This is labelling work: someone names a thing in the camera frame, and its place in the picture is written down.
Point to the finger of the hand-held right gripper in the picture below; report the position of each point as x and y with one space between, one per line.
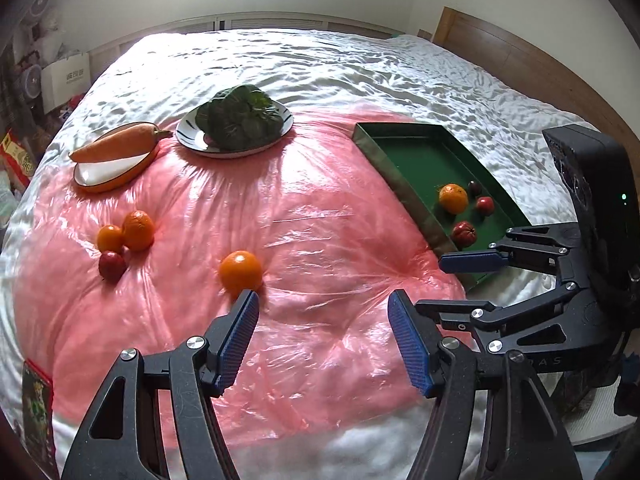
475 261
465 312

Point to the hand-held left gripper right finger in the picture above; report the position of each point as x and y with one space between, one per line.
410 345

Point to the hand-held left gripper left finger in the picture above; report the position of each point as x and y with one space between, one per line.
240 330

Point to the large red plum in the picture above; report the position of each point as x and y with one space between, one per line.
464 234

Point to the large orange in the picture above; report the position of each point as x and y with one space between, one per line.
453 198

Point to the dark purple plum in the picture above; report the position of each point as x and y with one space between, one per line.
475 188

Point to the green rectangular tray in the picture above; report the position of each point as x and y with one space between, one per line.
425 160

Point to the pink plastic sheet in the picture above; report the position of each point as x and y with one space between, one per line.
300 240

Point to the small orange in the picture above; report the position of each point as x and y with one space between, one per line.
110 238

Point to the wooden headboard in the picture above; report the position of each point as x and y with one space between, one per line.
525 55

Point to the striped-rim round plate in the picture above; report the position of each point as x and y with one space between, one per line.
187 134

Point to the orange-rimmed oval plate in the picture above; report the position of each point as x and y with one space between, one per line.
110 174

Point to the dark leafy greens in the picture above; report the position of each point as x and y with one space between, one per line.
237 117

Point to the carrot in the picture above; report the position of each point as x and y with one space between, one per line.
115 145

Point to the yellow and red box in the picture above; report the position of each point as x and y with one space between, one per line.
17 157

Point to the white paper bag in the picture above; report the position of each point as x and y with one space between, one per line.
65 82

